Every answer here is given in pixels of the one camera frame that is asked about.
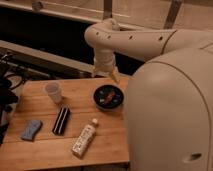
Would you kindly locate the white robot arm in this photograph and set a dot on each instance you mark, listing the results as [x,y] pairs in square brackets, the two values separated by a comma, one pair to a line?
[168,108]

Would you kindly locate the black equipment with cables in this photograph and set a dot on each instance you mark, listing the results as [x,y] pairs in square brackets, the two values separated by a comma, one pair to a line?
[7,95]

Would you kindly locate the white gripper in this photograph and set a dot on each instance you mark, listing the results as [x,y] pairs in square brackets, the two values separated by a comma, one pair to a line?
[104,61]

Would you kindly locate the wooden cutting board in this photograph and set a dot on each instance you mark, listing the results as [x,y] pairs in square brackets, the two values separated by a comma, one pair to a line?
[47,150]

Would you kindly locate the black striped box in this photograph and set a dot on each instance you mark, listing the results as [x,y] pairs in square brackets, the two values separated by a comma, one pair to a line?
[61,121]

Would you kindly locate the blue sponge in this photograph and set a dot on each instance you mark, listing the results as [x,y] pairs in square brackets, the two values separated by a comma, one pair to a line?
[31,130]

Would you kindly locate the black bowl with red items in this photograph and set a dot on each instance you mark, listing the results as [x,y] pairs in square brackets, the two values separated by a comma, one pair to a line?
[108,97]

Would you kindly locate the translucent white cup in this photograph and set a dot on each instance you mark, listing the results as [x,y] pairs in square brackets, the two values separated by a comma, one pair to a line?
[53,91]

